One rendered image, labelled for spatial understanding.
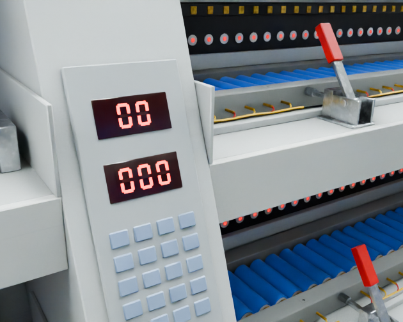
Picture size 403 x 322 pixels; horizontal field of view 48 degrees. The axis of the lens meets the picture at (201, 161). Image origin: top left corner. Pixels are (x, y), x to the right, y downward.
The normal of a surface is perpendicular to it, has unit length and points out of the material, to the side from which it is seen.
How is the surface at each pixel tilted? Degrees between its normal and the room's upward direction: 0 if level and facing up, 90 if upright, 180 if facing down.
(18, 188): 20
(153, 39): 90
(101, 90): 90
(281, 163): 110
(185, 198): 90
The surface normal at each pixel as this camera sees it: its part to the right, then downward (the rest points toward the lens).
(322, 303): 0.54, 0.30
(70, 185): 0.51, -0.04
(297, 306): 0.01, -0.94
